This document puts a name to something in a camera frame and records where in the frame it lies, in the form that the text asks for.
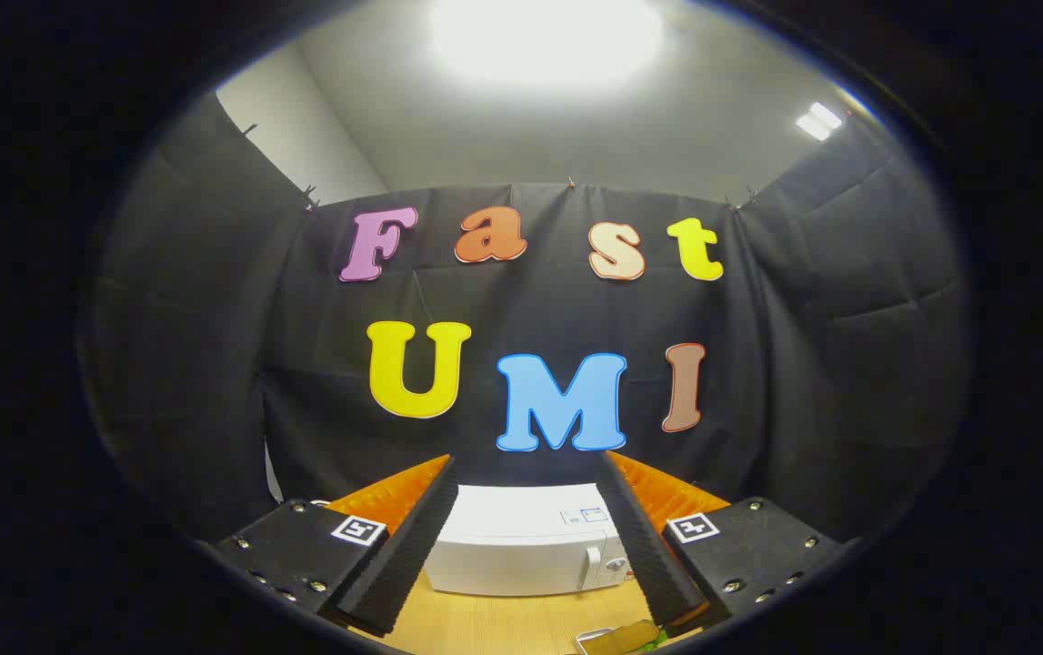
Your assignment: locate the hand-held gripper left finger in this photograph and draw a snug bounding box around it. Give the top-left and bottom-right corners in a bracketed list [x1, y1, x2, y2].
[207, 453, 460, 638]

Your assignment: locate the black backdrop cloth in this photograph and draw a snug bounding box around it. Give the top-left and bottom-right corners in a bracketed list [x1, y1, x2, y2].
[80, 91, 972, 547]

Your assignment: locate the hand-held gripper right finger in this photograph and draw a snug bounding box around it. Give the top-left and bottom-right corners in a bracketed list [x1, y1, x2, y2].
[596, 450, 854, 638]

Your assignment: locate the large ceiling light panel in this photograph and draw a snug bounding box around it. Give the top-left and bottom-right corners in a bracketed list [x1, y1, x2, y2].
[430, 0, 667, 87]

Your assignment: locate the brown bread lettuce sandwich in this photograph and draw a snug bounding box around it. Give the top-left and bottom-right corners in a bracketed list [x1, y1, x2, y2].
[587, 620, 667, 654]

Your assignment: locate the white microwave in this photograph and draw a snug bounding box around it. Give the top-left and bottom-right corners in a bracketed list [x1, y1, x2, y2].
[424, 482, 633, 598]

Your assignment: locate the small ceiling light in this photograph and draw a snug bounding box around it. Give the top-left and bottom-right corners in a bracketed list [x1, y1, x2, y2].
[796, 102, 845, 142]

